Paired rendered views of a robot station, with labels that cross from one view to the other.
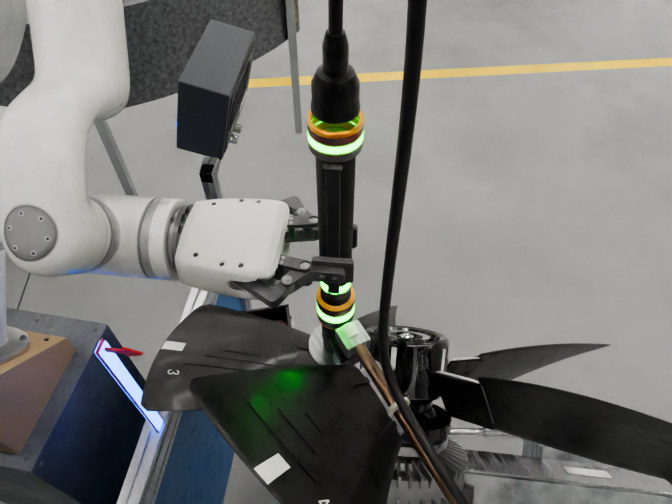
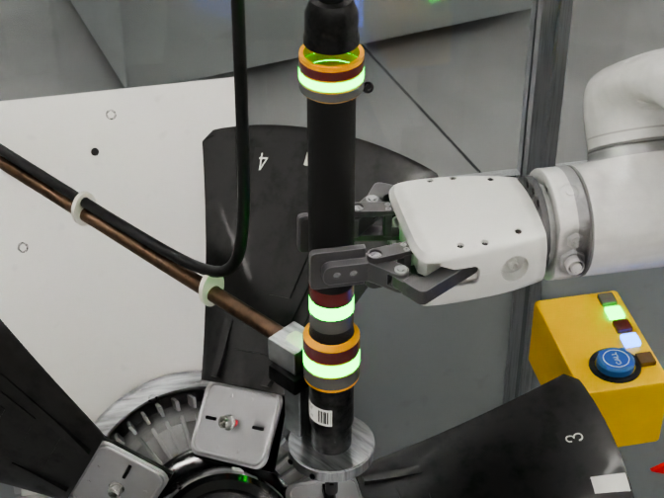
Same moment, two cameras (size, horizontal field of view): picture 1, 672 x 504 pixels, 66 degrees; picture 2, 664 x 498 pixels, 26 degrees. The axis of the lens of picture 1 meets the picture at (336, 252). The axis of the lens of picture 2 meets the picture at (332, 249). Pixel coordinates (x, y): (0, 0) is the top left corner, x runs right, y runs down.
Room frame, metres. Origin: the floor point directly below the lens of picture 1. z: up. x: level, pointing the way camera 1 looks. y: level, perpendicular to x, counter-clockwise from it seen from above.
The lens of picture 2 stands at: (1.11, -0.26, 2.09)
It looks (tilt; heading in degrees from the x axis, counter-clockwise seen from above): 37 degrees down; 162
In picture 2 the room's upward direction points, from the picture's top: straight up
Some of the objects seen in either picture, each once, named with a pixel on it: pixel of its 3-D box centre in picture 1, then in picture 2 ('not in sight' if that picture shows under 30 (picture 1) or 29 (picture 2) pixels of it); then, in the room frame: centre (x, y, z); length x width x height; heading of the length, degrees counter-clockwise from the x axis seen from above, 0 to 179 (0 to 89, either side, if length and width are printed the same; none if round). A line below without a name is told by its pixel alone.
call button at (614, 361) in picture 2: not in sight; (615, 363); (0.12, 0.39, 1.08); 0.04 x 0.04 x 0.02
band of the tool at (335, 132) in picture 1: (335, 132); (331, 71); (0.32, 0.00, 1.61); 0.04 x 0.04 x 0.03
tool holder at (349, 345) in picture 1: (339, 335); (321, 401); (0.31, 0.00, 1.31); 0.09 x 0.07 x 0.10; 28
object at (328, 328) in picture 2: (335, 285); (331, 314); (0.32, 0.00, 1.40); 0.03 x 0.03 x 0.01
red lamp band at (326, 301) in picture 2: not in sight; (331, 288); (0.32, 0.00, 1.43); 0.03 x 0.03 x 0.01
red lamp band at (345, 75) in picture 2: (335, 124); (331, 61); (0.32, 0.00, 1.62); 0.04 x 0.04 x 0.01
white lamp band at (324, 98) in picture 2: (335, 140); (331, 82); (0.32, 0.00, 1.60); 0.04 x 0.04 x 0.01
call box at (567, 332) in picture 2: not in sight; (595, 373); (0.07, 0.39, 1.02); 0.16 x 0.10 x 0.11; 173
